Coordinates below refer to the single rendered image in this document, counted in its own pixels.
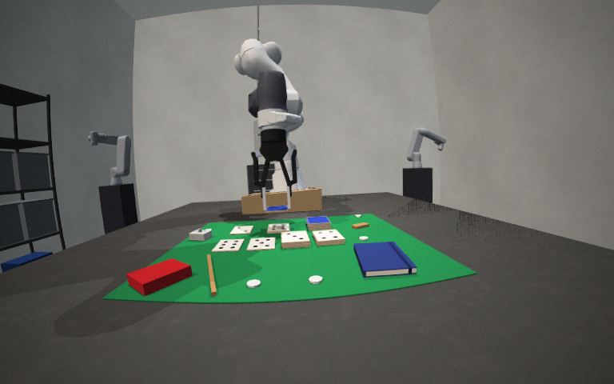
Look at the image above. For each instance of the blue notebook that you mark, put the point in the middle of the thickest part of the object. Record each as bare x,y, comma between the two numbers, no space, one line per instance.
377,259

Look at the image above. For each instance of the blue card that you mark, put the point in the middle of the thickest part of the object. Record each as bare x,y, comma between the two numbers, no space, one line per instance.
276,208
318,220

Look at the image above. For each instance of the red rectangular block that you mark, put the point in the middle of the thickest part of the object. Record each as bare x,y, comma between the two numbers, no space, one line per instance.
158,276

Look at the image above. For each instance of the tan rectangular tile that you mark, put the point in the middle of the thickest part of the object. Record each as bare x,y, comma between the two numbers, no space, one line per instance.
360,225

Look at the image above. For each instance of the green felt card mat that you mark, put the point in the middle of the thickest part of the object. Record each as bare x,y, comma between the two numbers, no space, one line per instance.
284,273

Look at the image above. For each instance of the tan wooden stick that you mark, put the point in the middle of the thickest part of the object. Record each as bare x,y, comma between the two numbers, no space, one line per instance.
212,283

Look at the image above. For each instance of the white playing card with black pips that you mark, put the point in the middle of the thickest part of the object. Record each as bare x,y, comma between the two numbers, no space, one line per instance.
241,230
278,227
228,245
294,237
261,244
327,236

